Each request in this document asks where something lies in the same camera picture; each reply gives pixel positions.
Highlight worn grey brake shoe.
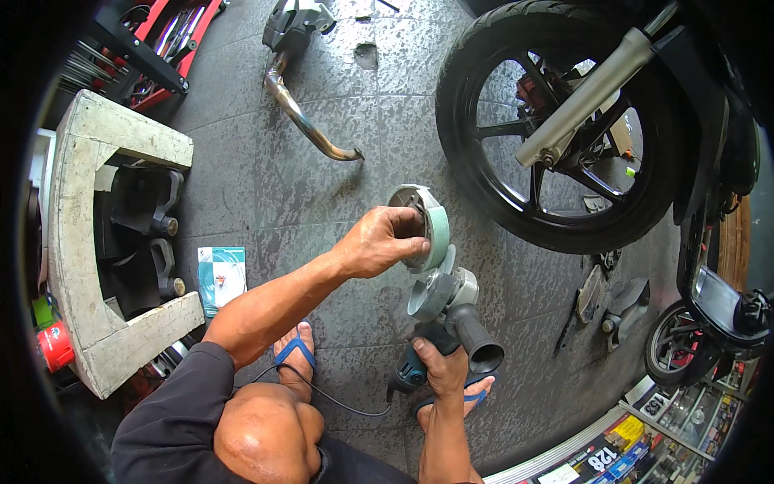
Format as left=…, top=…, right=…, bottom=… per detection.
left=574, top=265, right=609, bottom=325

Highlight thin black strip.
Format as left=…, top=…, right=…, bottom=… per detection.
left=553, top=289, right=583, bottom=359

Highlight glass display case with goods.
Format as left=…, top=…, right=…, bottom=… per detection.
left=483, top=362, right=764, bottom=484

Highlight person's body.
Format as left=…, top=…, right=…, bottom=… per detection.
left=110, top=342, right=238, bottom=484

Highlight green plastic item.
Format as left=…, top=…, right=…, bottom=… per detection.
left=30, top=294, right=56, bottom=331

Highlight black power cable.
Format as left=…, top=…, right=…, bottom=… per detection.
left=233, top=363, right=394, bottom=419

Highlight brake shoe with green lining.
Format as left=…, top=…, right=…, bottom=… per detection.
left=387, top=184, right=452, bottom=275

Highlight blue grey angle grinder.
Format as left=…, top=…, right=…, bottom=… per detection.
left=386, top=245, right=506, bottom=404

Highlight black metal bracket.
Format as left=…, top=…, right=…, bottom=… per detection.
left=601, top=277, right=651, bottom=353

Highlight black motorcycle with silver fork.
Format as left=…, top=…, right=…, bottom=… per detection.
left=434, top=0, right=764, bottom=256

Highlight blue white cardboard packet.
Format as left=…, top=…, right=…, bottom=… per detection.
left=196, top=246, right=248, bottom=319

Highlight red can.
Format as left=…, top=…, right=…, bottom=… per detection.
left=37, top=320, right=77, bottom=374

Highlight person's left hand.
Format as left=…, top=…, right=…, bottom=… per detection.
left=333, top=206, right=432, bottom=281

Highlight brown wooden board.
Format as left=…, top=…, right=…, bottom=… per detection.
left=716, top=194, right=752, bottom=292

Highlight red tool cart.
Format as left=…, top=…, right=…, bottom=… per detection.
left=57, top=0, right=229, bottom=114

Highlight parked black scooter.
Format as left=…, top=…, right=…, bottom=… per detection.
left=643, top=265, right=773, bottom=389

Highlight person's right hand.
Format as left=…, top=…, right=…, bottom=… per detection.
left=412, top=338, right=470, bottom=404

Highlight black metal parts under stool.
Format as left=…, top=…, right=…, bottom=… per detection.
left=93, top=162, right=187, bottom=318

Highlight white wooden stool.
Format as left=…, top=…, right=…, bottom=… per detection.
left=46, top=89, right=207, bottom=401

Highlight chrome exhaust pipe with muffler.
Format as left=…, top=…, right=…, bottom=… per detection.
left=261, top=0, right=365, bottom=163

